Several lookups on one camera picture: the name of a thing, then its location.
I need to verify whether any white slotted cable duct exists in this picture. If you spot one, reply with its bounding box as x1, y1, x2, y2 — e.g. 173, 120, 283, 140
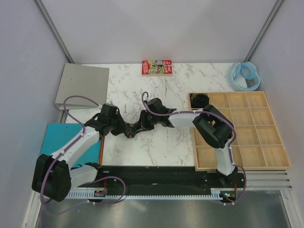
66, 189, 237, 200

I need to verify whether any teal book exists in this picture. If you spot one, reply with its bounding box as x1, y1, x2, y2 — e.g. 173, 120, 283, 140
41, 123, 103, 168

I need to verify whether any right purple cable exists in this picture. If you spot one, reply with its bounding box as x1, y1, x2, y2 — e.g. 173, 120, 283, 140
141, 92, 247, 207

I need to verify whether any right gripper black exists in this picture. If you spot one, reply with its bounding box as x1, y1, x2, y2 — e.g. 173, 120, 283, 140
134, 110, 159, 132

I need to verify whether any grey ring binder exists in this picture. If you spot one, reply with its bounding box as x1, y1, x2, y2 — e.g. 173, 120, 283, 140
55, 63, 110, 110

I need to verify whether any red illustrated book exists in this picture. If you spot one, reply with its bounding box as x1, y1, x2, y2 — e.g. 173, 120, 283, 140
142, 60, 172, 76

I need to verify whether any purple cable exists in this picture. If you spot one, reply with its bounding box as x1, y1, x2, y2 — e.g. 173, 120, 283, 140
40, 95, 126, 205
141, 92, 247, 207

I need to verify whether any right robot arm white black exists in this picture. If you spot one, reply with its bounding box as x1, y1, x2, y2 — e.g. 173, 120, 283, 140
131, 98, 236, 187

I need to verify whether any rolled black tie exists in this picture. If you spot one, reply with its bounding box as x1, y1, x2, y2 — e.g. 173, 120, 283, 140
190, 94, 209, 109

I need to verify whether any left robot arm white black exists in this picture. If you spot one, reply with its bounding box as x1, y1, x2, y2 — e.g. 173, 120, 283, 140
31, 104, 125, 203

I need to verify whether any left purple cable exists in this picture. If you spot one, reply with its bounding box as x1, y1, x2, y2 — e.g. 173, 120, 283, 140
40, 95, 126, 205

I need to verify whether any wooden compartment tray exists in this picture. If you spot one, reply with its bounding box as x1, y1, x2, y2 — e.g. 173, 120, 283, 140
188, 90, 291, 170

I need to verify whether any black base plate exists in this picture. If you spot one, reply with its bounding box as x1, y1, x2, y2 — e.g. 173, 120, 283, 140
95, 166, 245, 195

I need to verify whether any floral navy necktie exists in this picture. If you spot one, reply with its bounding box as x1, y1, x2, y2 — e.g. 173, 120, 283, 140
123, 123, 142, 139

